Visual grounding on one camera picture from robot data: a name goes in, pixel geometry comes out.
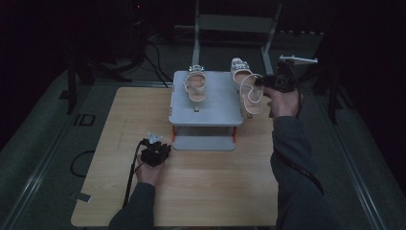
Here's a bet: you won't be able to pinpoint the black cables behind table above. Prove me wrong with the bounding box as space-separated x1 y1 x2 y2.
143 40 175 89

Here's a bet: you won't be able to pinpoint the dark stand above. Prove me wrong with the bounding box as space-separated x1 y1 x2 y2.
311 32 340 127

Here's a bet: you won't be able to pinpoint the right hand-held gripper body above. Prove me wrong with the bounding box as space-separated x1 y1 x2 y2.
261 55 319 94

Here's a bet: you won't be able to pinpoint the black tripod stand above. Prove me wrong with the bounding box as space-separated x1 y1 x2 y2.
57 54 132 116

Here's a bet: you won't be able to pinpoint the grey tape piece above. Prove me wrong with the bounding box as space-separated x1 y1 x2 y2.
75 192 94 204

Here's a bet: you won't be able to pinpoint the grey metal stand frame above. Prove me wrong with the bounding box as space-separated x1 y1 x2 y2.
191 0 284 77

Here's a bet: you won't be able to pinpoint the white strappy heeled sandal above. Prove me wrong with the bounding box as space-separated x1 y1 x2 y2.
230 57 265 120
183 64 208 113

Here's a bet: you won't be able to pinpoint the person's right hand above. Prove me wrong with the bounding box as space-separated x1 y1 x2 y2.
263 85 303 120

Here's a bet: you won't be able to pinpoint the black floor cable loop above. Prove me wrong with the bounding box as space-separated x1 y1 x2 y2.
69 149 97 178

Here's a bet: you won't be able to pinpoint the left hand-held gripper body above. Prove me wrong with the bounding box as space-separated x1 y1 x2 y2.
140 131 170 168

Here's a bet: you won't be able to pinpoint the grey shoe rack orange posts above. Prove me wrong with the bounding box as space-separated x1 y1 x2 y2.
168 70 245 152

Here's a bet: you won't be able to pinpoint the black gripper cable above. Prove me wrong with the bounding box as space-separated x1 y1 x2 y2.
122 138 149 209
277 87 327 196

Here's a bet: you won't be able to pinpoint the person's left hand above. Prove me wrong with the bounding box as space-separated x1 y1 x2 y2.
135 156 168 187

